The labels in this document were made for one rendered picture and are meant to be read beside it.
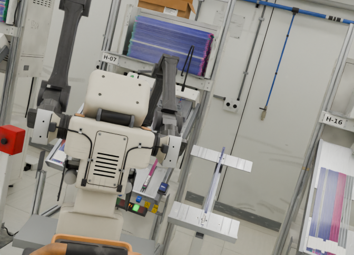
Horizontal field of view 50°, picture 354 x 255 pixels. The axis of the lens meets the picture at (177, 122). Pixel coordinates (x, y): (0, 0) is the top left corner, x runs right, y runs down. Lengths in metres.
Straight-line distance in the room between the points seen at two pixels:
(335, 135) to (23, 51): 2.30
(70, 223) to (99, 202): 0.13
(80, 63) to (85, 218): 3.15
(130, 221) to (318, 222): 1.14
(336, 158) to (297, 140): 1.53
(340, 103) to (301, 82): 1.33
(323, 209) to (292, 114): 1.81
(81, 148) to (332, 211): 1.42
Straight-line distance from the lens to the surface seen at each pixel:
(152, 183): 2.14
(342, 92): 2.56
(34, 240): 1.79
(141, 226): 2.53
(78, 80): 4.40
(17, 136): 2.58
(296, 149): 3.92
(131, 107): 1.26
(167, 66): 1.66
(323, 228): 2.15
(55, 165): 2.30
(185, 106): 2.36
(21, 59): 3.17
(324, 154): 2.39
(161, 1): 2.84
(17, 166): 3.57
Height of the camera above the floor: 1.52
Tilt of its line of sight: 11 degrees down
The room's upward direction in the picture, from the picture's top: 15 degrees clockwise
